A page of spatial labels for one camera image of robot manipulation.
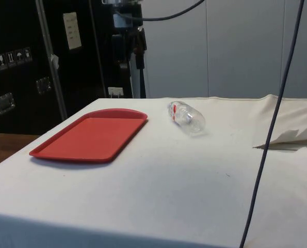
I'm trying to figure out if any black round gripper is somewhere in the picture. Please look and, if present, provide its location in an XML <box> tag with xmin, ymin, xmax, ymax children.
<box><xmin>111</xmin><ymin>4</ymin><xmax>147</xmax><ymax>70</ymax></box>

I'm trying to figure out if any clear plastic bottle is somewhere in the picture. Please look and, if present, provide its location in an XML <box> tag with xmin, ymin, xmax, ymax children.
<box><xmin>167</xmin><ymin>100</ymin><xmax>206</xmax><ymax>136</ymax></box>

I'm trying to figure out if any red plastic tray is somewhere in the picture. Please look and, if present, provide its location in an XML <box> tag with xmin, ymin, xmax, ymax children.
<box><xmin>28</xmin><ymin>108</ymin><xmax>148</xmax><ymax>164</ymax></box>

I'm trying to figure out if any pale grey locker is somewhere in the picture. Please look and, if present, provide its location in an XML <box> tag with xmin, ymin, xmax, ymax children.
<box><xmin>206</xmin><ymin>0</ymin><xmax>283</xmax><ymax>98</ymax></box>
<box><xmin>140</xmin><ymin>0</ymin><xmax>208</xmax><ymax>99</ymax></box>
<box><xmin>281</xmin><ymin>0</ymin><xmax>307</xmax><ymax>99</ymax></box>

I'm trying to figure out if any black cabinet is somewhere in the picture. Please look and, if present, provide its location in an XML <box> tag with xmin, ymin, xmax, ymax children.
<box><xmin>0</xmin><ymin>0</ymin><xmax>134</xmax><ymax>135</ymax></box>

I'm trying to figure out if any black cable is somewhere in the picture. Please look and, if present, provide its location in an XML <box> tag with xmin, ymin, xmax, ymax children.
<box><xmin>142</xmin><ymin>0</ymin><xmax>205</xmax><ymax>21</ymax></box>
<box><xmin>239</xmin><ymin>0</ymin><xmax>306</xmax><ymax>248</ymax></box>

